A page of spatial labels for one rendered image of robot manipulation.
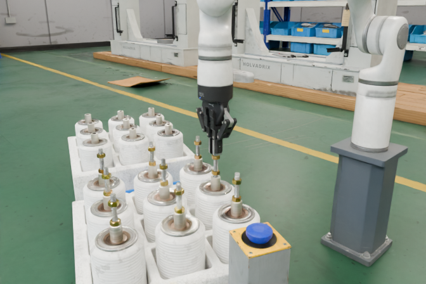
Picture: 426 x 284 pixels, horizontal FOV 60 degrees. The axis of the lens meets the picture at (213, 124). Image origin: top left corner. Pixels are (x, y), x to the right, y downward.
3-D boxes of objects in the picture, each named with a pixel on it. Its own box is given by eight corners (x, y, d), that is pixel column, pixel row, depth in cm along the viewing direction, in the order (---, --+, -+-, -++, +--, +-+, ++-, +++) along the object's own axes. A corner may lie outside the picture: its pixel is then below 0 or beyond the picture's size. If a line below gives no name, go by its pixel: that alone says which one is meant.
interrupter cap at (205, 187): (213, 200, 80) (213, 198, 80) (192, 187, 85) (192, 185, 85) (238, 190, 84) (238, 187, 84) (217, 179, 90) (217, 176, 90)
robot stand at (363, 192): (345, 224, 116) (356, 134, 107) (392, 245, 105) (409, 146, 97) (319, 243, 106) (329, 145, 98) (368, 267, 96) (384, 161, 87)
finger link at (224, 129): (224, 118, 74) (214, 134, 79) (228, 125, 73) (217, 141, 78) (235, 116, 75) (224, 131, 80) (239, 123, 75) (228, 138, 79)
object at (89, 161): (113, 186, 126) (108, 135, 120) (117, 198, 117) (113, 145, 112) (83, 191, 122) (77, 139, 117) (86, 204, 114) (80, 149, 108)
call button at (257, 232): (264, 231, 58) (264, 219, 58) (277, 245, 55) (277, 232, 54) (241, 236, 57) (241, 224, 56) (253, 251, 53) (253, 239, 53)
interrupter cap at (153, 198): (151, 210, 76) (151, 206, 76) (144, 193, 83) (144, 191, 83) (186, 203, 79) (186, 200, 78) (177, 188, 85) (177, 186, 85)
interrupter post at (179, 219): (186, 223, 71) (186, 208, 70) (186, 230, 69) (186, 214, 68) (174, 223, 71) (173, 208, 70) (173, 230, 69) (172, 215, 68)
